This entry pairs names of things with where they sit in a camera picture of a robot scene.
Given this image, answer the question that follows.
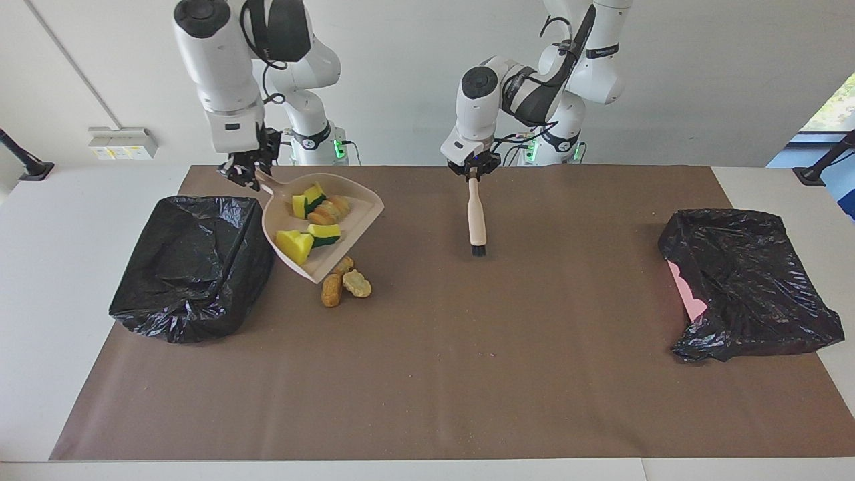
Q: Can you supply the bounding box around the beige handled black bristle brush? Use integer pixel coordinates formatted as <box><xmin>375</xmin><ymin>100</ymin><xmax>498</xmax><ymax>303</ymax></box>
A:
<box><xmin>467</xmin><ymin>175</ymin><xmax>488</xmax><ymax>258</ymax></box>

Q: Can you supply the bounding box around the notched yellow sponge piece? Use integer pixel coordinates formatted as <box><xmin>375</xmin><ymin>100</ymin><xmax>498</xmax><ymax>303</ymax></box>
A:
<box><xmin>291</xmin><ymin>182</ymin><xmax>328</xmax><ymax>220</ymax></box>

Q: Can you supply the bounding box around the plain yellow sponge chunk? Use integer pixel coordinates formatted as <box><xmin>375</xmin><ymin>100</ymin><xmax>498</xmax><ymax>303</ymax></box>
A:
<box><xmin>275</xmin><ymin>229</ymin><xmax>315</xmax><ymax>266</ymax></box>

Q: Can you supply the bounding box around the yellow green sponge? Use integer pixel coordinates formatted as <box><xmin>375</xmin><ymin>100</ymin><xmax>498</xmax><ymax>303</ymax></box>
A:
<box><xmin>307</xmin><ymin>224</ymin><xmax>342</xmax><ymax>249</ymax></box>

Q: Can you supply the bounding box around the beige plastic dustpan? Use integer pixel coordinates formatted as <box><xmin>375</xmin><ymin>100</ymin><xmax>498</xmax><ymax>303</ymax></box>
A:
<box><xmin>256</xmin><ymin>170</ymin><xmax>386</xmax><ymax>285</ymax></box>

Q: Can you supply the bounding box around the black bag fully covering bin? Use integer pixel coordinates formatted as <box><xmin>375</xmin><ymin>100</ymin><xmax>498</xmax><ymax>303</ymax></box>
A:
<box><xmin>108</xmin><ymin>194</ymin><xmax>277</xmax><ymax>345</ymax></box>

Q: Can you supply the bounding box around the pink plastic bin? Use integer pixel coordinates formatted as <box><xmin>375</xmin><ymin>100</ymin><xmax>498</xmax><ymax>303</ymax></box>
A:
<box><xmin>667</xmin><ymin>259</ymin><xmax>709</xmax><ymax>323</ymax></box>

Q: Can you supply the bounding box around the black bag lining pink bin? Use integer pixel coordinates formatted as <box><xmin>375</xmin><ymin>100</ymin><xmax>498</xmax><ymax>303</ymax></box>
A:
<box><xmin>657</xmin><ymin>208</ymin><xmax>846</xmax><ymax>363</ymax></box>

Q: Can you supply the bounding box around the black clamp stand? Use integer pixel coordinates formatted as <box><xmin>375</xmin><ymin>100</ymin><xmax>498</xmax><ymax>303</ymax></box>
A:
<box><xmin>0</xmin><ymin>128</ymin><xmax>55</xmax><ymax>182</ymax></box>
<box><xmin>792</xmin><ymin>130</ymin><xmax>855</xmax><ymax>186</ymax></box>

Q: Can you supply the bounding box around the brown paper table mat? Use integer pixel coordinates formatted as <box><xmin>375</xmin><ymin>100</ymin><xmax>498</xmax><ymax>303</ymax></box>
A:
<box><xmin>49</xmin><ymin>164</ymin><xmax>855</xmax><ymax>462</ymax></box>

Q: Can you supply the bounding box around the black framed window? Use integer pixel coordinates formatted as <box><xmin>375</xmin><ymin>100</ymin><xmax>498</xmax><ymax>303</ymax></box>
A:
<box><xmin>798</xmin><ymin>70</ymin><xmax>855</xmax><ymax>134</ymax></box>

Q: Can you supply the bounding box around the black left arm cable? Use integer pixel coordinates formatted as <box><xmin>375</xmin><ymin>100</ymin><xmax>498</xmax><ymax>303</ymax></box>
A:
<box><xmin>491</xmin><ymin>13</ymin><xmax>582</xmax><ymax>168</ymax></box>

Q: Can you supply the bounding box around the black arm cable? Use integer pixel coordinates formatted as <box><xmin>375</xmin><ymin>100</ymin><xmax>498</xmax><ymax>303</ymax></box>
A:
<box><xmin>491</xmin><ymin>13</ymin><xmax>582</xmax><ymax>168</ymax></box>
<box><xmin>240</xmin><ymin>0</ymin><xmax>295</xmax><ymax>108</ymax></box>

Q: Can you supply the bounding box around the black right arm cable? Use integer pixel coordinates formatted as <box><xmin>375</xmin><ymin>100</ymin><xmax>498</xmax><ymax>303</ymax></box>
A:
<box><xmin>240</xmin><ymin>0</ymin><xmax>295</xmax><ymax>108</ymax></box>

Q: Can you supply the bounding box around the white wall socket box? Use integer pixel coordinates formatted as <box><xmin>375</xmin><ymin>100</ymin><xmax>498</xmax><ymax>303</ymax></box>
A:
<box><xmin>88</xmin><ymin>126</ymin><xmax>159</xmax><ymax>161</ymax></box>

